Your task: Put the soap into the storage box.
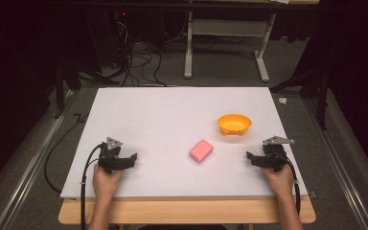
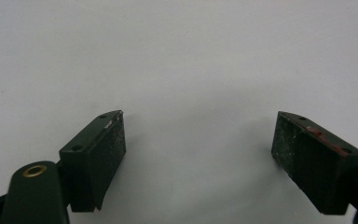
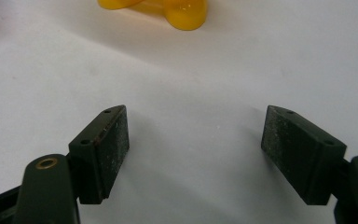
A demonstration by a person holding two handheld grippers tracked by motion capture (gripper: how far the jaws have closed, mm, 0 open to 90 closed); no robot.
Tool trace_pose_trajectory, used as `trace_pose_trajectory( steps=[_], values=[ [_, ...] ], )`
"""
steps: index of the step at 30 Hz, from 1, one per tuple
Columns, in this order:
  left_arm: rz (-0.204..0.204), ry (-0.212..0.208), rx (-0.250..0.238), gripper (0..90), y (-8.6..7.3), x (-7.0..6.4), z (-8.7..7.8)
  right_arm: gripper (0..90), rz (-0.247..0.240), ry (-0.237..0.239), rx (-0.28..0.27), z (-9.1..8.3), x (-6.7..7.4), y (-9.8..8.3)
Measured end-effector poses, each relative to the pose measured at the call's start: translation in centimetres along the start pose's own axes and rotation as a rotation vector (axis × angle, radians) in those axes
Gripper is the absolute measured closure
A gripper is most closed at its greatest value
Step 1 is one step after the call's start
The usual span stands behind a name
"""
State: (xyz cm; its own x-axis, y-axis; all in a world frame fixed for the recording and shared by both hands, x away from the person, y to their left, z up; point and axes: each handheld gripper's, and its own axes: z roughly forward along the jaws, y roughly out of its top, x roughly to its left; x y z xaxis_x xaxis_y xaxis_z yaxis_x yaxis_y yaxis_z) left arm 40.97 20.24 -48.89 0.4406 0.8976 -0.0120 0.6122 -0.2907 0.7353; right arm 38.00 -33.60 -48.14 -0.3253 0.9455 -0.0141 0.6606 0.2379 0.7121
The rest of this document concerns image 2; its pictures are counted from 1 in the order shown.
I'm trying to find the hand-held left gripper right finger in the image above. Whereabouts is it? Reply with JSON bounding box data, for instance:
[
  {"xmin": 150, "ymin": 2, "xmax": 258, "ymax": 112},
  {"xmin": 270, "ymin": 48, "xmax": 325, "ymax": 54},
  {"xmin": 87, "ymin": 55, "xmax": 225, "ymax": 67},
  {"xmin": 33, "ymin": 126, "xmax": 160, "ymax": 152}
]
[{"xmin": 270, "ymin": 110, "xmax": 358, "ymax": 216}]

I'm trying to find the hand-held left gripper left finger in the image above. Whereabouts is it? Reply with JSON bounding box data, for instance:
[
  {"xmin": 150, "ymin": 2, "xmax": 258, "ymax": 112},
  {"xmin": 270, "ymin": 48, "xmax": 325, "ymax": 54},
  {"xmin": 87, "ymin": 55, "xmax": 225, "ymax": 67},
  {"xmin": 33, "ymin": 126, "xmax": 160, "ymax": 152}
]
[{"xmin": 58, "ymin": 109, "xmax": 127, "ymax": 214}]

